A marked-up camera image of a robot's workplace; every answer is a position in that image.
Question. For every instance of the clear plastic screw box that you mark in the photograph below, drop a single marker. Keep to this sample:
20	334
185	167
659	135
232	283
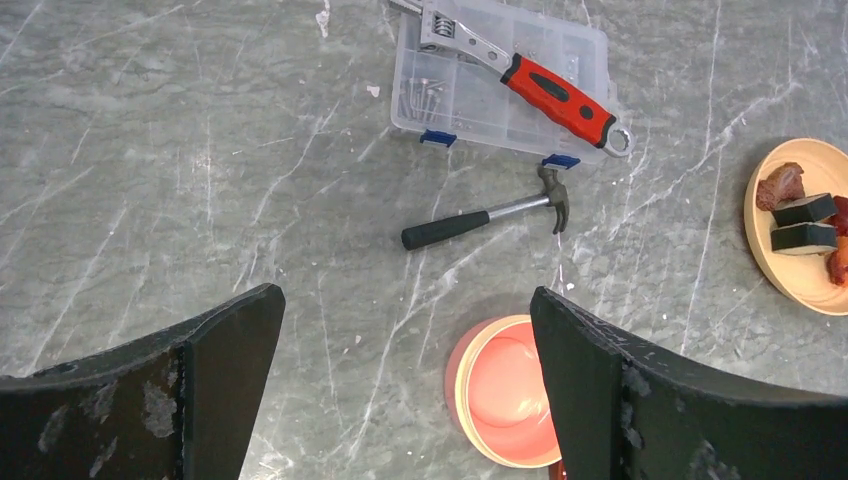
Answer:
436	89

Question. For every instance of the round pink lunch box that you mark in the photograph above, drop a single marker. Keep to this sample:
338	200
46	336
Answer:
494	390

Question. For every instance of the black sushi roll piece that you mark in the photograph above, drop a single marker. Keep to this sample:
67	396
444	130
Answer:
811	209

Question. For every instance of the small black handled hammer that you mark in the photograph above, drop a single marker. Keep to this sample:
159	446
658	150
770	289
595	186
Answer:
554	195

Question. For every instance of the red handled adjustable wrench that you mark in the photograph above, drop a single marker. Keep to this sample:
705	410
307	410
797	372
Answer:
561	101

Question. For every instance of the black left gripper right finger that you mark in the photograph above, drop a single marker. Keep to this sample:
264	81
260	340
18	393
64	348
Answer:
626	408

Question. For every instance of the brown meat piece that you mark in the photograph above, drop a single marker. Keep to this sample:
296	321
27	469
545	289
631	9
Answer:
783	184

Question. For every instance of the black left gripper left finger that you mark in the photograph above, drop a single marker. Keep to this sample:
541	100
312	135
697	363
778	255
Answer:
180	403

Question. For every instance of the tan round plate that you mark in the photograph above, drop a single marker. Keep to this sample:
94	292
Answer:
804	279

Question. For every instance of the orange red food piece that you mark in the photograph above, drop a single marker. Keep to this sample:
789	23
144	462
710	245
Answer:
837	263

